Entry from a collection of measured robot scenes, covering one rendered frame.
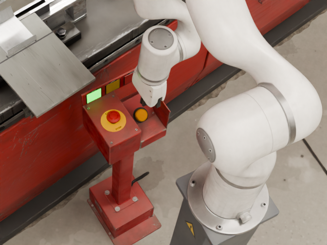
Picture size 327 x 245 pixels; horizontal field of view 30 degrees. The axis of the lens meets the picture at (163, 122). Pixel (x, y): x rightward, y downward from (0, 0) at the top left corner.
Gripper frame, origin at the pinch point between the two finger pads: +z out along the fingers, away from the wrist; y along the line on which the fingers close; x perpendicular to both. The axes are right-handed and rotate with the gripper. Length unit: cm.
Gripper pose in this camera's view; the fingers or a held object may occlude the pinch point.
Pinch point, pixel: (146, 99)
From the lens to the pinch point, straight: 171.1
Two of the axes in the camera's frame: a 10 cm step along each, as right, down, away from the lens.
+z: -1.3, 4.1, 9.0
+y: 5.3, 8.0, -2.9
